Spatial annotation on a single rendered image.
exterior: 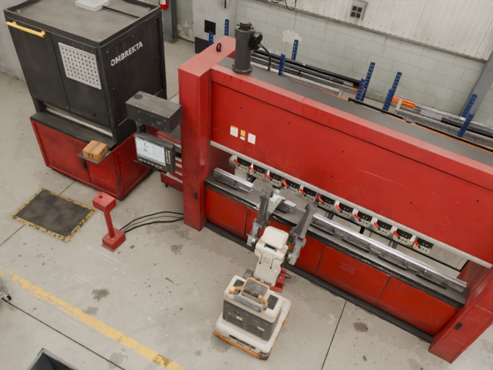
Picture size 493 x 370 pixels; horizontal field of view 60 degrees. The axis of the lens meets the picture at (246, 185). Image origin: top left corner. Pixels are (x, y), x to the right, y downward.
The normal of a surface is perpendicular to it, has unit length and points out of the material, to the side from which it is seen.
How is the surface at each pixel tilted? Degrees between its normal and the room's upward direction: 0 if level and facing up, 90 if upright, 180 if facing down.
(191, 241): 0
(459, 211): 90
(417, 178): 90
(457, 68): 90
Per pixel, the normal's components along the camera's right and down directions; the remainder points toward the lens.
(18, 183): 0.07, -0.70
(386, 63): -0.44, 0.61
